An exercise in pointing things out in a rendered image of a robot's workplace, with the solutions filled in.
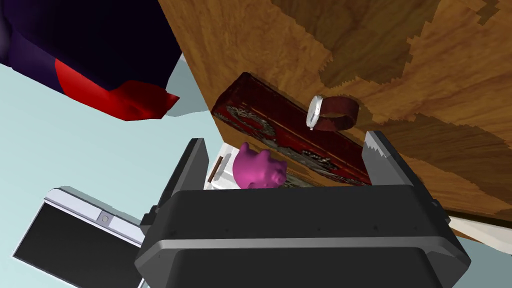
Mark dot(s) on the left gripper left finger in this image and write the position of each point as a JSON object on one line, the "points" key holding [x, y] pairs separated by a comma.
{"points": [[191, 172]]}

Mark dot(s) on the dark red ornate book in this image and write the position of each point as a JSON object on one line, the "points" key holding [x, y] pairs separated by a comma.
{"points": [[286, 130]]}

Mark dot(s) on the pink piggy bank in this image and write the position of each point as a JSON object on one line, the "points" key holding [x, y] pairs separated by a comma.
{"points": [[258, 168]]}

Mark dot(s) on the wooden table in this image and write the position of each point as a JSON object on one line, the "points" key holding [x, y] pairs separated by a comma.
{"points": [[400, 72]]}

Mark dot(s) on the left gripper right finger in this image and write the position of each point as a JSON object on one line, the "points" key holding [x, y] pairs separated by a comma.
{"points": [[383, 167]]}

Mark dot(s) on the dark blue and red armchair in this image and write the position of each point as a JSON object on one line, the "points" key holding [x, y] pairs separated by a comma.
{"points": [[92, 52]]}

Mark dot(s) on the white framed black screen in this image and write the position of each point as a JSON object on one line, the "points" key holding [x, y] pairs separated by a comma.
{"points": [[76, 244]]}

